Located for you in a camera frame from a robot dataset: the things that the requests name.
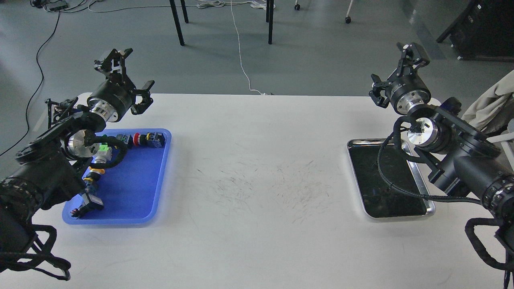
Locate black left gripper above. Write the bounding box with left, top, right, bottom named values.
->
left=88, top=48, right=155, bottom=122

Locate white floor cable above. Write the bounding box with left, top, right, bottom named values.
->
left=197, top=0, right=277, bottom=96

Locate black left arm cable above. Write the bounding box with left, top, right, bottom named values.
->
left=82, top=134, right=129, bottom=170

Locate black floor cable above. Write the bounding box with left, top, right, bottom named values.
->
left=0, top=0, right=105, bottom=157

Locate black cabinet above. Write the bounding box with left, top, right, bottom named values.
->
left=436, top=0, right=514, bottom=62

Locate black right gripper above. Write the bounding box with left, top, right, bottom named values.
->
left=369, top=42, right=431, bottom=115

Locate green push button switch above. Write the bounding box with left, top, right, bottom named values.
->
left=116, top=133, right=134, bottom=149

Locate black switch with white face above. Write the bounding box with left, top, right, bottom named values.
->
left=70, top=193, right=104, bottom=218

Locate blue plastic tray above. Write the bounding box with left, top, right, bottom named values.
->
left=62, top=128, right=172, bottom=225

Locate black table leg left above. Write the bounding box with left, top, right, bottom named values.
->
left=169, top=0, right=189, bottom=47

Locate red push button switch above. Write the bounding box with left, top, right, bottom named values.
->
left=133, top=132, right=166, bottom=149

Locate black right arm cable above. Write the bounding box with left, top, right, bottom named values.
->
left=377, top=116, right=482, bottom=205

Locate yellow ring button switch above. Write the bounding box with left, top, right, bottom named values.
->
left=83, top=167, right=105, bottom=194

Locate black table leg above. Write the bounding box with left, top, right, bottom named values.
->
left=266, top=0, right=275, bottom=45
left=169, top=0, right=189, bottom=47

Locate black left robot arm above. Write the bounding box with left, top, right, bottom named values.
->
left=0, top=48, right=154, bottom=281

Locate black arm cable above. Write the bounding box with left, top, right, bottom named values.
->
left=377, top=116, right=482, bottom=205
left=82, top=134, right=129, bottom=170

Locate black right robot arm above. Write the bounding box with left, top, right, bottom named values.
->
left=369, top=43, right=514, bottom=288

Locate light green button switch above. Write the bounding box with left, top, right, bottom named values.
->
left=92, top=143, right=113, bottom=163

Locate shiny metal tray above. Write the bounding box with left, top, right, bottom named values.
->
left=347, top=138, right=436, bottom=220

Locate beige cloth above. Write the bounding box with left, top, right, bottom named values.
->
left=462, top=71, right=514, bottom=134

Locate black table leg right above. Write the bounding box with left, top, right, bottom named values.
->
left=266, top=0, right=275, bottom=45

